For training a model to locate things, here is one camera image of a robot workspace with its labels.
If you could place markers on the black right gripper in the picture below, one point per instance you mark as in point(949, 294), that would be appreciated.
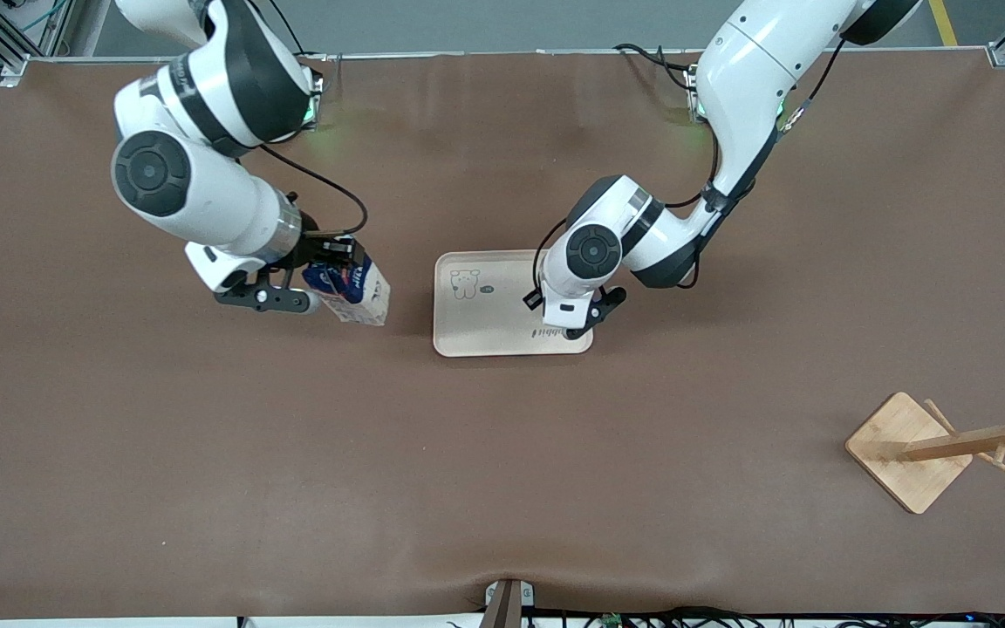
point(312, 253)

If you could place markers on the cream plastic tray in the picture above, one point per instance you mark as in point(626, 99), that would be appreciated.
point(485, 327)

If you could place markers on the wooden cup rack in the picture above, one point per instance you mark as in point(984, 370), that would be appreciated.
point(904, 453)

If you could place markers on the grey metal camera bracket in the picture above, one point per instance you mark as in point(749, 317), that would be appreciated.
point(507, 602)

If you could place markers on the blue milk carton green cap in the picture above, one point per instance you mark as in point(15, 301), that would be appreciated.
point(358, 296)

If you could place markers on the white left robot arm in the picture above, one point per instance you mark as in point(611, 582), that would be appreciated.
point(747, 78)

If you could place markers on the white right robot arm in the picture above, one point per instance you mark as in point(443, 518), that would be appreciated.
point(206, 192)

